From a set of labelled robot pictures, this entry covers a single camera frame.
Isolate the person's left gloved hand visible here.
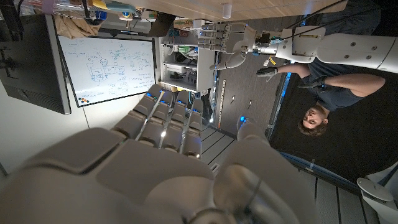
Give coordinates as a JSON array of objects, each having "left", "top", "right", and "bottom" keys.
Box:
[{"left": 256, "top": 67, "right": 279, "bottom": 82}]

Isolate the person's right gloved hand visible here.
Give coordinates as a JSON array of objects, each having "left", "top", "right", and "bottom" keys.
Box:
[{"left": 297, "top": 76, "right": 326, "bottom": 91}]

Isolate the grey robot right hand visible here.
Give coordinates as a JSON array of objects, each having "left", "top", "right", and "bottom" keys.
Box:
[{"left": 0, "top": 83, "right": 321, "bottom": 224}]

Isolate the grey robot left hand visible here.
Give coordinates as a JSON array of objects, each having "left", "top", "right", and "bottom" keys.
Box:
[{"left": 197, "top": 22, "right": 258, "bottom": 71}]

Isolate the person's left forearm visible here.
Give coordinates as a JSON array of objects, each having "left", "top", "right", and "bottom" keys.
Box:
[{"left": 276, "top": 63, "right": 312, "bottom": 78}]

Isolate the person's right forearm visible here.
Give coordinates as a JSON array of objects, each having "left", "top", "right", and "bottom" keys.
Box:
[{"left": 323, "top": 73, "right": 386, "bottom": 94}]

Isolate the person in dark clothes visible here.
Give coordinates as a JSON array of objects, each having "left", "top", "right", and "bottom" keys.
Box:
[{"left": 256, "top": 0, "right": 386, "bottom": 138}]

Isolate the white shelf cabinet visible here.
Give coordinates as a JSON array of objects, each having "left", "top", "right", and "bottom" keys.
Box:
[{"left": 158, "top": 37, "right": 215, "bottom": 93}]

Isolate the whiteboard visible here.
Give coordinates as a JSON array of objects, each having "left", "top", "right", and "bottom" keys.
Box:
[{"left": 57, "top": 35, "right": 156, "bottom": 108}]

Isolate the teal box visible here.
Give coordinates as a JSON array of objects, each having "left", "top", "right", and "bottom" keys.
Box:
[{"left": 107, "top": 1, "right": 137, "bottom": 14}]

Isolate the black flat monitor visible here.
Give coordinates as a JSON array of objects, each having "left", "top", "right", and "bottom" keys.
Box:
[{"left": 0, "top": 14, "right": 72, "bottom": 115}]

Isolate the brown jacket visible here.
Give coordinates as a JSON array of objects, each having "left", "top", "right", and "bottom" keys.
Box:
[{"left": 53, "top": 14, "right": 103, "bottom": 40}]

